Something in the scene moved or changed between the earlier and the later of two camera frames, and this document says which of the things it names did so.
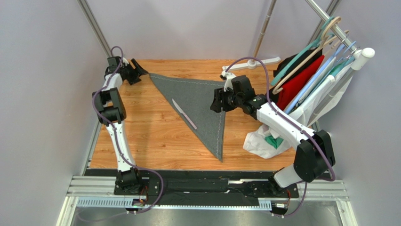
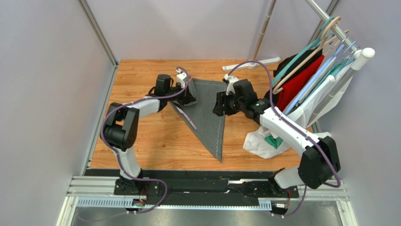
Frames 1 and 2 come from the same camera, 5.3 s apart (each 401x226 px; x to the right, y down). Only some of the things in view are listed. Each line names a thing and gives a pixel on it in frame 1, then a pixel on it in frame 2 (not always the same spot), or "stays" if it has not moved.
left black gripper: x=136 y=75 -> x=187 y=98
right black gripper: x=221 y=100 stays
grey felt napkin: x=192 y=98 stays
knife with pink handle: x=180 y=110 stays
